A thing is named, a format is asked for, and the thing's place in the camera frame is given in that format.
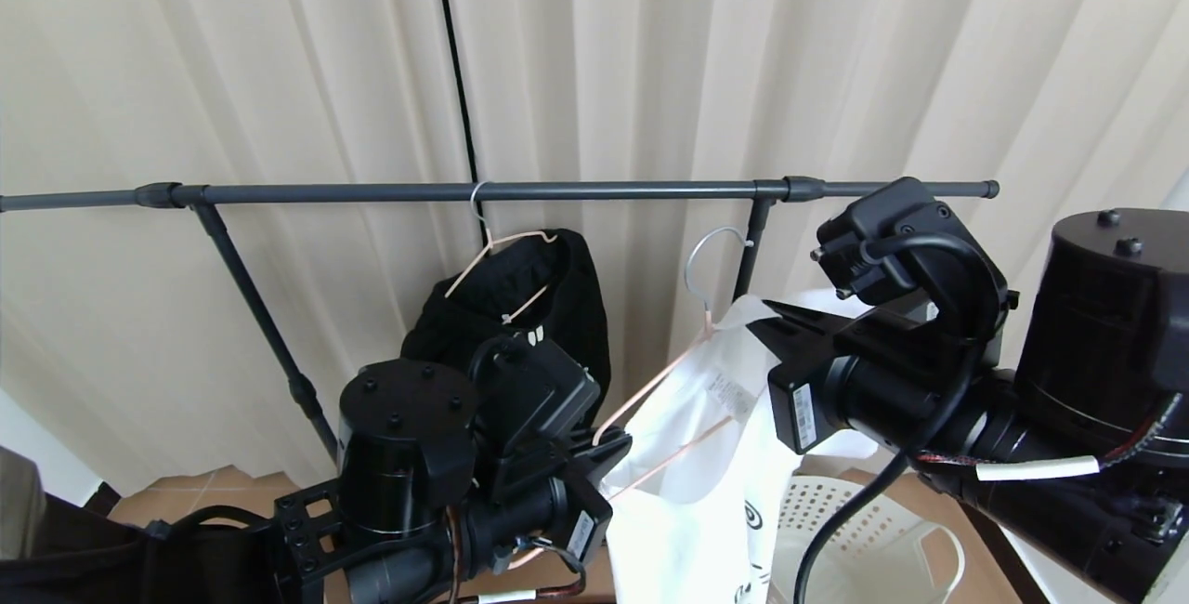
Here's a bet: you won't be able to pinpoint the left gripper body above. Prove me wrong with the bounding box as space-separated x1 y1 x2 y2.
464 451 616 568

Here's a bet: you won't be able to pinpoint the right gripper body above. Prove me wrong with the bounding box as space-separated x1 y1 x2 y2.
766 307 1023 479

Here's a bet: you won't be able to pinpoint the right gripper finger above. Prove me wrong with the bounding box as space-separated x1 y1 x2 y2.
762 299 862 339
748 319 839 374

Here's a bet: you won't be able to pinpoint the pink clothes hanger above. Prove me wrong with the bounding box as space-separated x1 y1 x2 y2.
590 226 755 505
444 181 560 326

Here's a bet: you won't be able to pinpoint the white printed t-shirt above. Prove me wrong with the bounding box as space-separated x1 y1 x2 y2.
599 288 930 604

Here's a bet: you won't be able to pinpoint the black shorts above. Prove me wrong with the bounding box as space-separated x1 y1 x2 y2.
401 230 612 424

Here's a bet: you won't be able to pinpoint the white laundry basket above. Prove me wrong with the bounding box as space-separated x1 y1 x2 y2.
766 474 967 604

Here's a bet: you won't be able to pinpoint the black clothes rack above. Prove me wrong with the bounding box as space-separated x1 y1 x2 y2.
0 178 1000 466

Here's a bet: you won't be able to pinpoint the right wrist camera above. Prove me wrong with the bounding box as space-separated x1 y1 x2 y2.
810 178 1013 373

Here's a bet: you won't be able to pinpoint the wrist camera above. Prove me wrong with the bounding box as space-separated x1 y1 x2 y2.
469 335 603 493
810 178 1013 373

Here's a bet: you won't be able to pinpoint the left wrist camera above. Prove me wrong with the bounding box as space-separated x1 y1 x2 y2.
469 335 603 493

